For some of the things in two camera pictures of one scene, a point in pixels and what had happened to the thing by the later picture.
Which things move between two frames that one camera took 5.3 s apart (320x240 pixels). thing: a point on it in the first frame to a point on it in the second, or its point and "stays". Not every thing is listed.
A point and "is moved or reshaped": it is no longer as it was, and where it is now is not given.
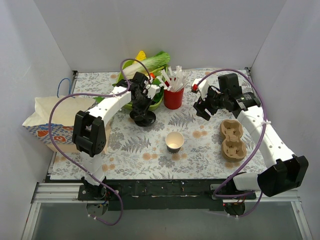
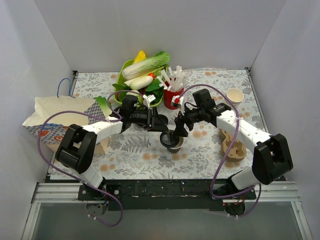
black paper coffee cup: (174, 141) stays
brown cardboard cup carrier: (233, 149) stays
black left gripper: (139, 105) to (153, 118)
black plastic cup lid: (144, 120) is moved or reshaped
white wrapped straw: (176, 82) stays
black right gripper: (206, 105) to (185, 119)
